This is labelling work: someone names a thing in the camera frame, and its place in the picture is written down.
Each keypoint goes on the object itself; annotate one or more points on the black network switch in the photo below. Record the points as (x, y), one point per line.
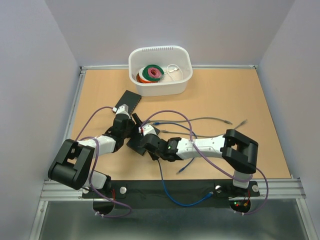
(130, 99)
(134, 141)

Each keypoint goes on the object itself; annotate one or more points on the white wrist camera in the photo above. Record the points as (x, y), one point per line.
(121, 111)
(146, 130)

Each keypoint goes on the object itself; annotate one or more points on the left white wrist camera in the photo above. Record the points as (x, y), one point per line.
(121, 111)

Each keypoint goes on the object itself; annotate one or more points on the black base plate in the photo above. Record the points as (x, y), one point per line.
(158, 194)

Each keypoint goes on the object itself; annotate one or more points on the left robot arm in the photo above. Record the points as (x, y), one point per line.
(71, 166)

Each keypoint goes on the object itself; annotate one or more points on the white plastic bin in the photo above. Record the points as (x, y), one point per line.
(173, 60)

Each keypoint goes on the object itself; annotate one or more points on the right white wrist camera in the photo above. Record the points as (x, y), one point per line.
(146, 130)

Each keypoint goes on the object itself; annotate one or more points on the aluminium table frame rail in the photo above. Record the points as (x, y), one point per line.
(214, 101)

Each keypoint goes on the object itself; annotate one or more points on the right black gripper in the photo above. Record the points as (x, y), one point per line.
(153, 156)

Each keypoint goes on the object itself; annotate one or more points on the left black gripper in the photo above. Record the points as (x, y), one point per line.
(138, 121)

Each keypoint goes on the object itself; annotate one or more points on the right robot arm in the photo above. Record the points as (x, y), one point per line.
(238, 150)

